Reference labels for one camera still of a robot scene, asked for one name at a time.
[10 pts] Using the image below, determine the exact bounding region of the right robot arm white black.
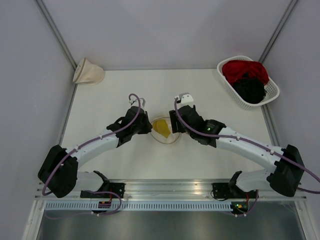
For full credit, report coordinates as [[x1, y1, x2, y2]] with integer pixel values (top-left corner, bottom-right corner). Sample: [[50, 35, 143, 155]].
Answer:
[[169, 105, 304, 198]]

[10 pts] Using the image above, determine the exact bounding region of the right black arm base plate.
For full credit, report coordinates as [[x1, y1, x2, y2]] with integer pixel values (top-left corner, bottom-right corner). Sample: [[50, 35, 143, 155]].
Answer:
[[211, 182, 257, 200]]

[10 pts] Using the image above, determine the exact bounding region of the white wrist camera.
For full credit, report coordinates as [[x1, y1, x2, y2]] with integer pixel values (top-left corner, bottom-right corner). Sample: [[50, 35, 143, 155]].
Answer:
[[129, 96, 146, 110], [174, 92, 194, 106]]

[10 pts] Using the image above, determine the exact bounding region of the white plastic laundry basket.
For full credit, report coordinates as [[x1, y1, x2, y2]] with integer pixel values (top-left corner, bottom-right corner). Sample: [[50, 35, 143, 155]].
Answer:
[[217, 55, 280, 110]]

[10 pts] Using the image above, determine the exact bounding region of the white slotted cable duct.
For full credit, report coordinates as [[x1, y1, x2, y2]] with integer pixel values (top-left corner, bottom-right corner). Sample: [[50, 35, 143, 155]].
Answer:
[[45, 200, 232, 212]]

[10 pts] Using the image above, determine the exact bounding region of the yellow bra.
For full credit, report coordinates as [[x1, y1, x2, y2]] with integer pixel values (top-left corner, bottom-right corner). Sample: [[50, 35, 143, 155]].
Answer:
[[152, 119, 171, 139]]

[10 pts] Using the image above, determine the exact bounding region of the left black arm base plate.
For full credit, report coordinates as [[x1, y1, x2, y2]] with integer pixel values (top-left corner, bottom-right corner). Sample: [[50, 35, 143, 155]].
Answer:
[[80, 182, 125, 199]]

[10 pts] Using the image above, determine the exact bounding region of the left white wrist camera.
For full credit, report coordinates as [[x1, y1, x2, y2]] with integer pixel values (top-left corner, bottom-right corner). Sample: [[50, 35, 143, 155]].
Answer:
[[129, 96, 146, 110]]

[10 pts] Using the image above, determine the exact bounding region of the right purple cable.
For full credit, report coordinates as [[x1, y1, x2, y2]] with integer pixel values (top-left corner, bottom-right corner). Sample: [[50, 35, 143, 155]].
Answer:
[[173, 97, 320, 195]]

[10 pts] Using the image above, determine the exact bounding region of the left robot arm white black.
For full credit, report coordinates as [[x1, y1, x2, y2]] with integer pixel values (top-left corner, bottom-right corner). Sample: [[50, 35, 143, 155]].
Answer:
[[38, 106, 152, 198]]

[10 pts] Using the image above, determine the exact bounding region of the black bra in basket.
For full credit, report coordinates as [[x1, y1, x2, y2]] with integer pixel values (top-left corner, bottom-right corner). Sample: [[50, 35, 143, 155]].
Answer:
[[232, 73, 267, 104]]

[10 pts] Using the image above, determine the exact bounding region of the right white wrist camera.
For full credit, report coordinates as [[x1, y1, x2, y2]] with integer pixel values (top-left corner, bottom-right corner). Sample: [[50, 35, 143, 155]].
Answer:
[[174, 92, 194, 106]]

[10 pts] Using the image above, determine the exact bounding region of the aluminium mounting rail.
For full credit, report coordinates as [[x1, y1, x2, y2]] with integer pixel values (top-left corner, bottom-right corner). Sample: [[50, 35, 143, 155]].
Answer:
[[33, 179, 307, 202]]

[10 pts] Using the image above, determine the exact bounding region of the red bra in basket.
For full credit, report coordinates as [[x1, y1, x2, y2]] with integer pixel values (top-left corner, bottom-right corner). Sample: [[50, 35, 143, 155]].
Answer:
[[222, 60, 269, 85]]

